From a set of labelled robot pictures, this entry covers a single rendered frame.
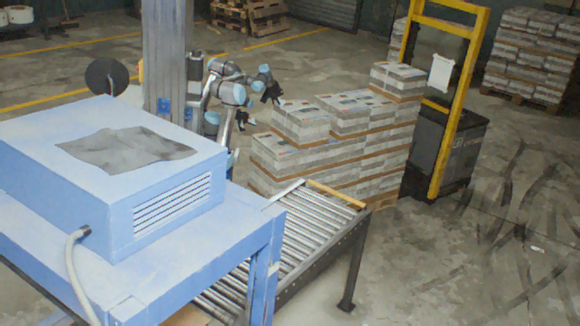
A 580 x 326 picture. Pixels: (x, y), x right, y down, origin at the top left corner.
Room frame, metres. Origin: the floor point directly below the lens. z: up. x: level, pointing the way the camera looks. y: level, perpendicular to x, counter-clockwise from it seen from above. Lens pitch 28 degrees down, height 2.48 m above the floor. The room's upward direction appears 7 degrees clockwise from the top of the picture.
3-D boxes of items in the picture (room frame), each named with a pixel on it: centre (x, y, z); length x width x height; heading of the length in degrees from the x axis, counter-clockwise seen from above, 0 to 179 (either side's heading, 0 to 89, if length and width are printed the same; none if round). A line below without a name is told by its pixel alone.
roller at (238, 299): (1.86, 0.28, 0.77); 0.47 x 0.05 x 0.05; 58
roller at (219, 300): (1.81, 0.31, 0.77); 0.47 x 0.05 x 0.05; 58
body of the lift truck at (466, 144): (4.67, -1.44, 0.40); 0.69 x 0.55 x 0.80; 39
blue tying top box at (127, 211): (1.39, 0.57, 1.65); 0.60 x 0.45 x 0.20; 58
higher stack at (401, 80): (4.17, -0.82, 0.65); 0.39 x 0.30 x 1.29; 39
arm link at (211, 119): (3.28, 0.58, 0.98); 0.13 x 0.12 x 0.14; 69
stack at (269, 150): (3.71, -0.25, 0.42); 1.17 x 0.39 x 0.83; 129
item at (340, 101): (3.80, -0.35, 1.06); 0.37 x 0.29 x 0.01; 39
